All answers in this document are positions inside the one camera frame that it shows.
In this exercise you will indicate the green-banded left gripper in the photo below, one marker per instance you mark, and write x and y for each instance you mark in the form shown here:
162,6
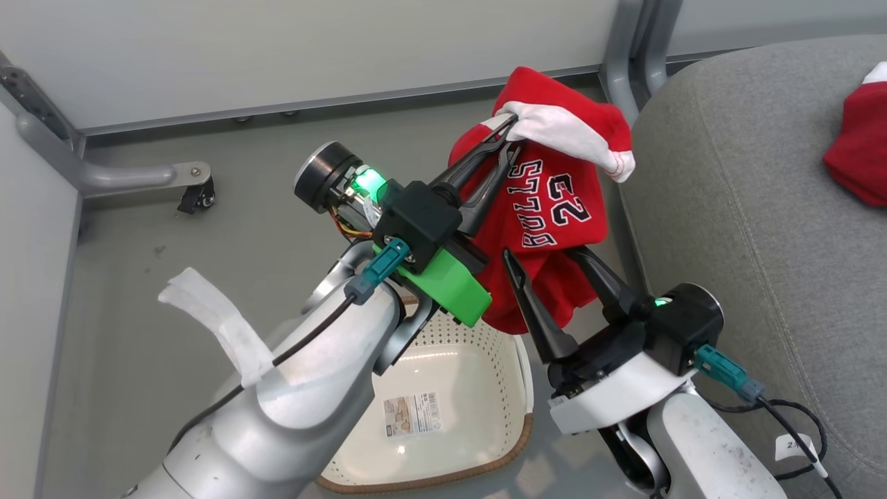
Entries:
447,284

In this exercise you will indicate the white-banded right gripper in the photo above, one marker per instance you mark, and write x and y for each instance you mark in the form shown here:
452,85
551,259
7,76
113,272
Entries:
617,388

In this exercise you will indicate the red Bulls 23 jersey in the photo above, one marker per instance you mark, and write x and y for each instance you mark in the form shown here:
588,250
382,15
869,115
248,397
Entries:
554,208

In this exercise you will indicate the red garment with white trim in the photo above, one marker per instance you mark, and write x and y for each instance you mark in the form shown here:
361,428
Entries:
863,145

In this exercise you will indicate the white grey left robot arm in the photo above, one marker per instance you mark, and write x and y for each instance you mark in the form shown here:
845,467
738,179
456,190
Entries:
305,409

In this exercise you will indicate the grey fabric sofa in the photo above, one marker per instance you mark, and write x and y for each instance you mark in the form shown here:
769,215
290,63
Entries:
762,229

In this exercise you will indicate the white perforated laundry basket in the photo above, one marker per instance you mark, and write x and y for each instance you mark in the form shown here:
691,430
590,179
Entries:
457,378

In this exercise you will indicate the paper label sticker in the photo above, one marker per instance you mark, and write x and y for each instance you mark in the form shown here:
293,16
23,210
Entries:
412,414

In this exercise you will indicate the white tape strip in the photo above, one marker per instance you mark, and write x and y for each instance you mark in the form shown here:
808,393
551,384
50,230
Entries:
222,319

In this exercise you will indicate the black caster wheel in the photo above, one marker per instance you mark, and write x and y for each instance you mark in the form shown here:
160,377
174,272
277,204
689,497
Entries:
197,197

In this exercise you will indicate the grey partition foot tube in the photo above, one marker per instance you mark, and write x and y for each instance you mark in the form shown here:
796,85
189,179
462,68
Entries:
104,177

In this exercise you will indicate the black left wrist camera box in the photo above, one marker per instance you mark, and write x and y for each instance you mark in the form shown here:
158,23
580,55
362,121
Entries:
419,222

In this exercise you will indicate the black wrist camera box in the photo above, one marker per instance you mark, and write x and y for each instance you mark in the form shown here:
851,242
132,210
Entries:
419,222
686,326

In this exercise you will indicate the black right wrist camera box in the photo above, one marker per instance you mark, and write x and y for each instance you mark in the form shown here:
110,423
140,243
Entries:
686,326

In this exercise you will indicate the grey partition base rail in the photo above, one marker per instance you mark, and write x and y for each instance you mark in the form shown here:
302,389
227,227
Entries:
312,102

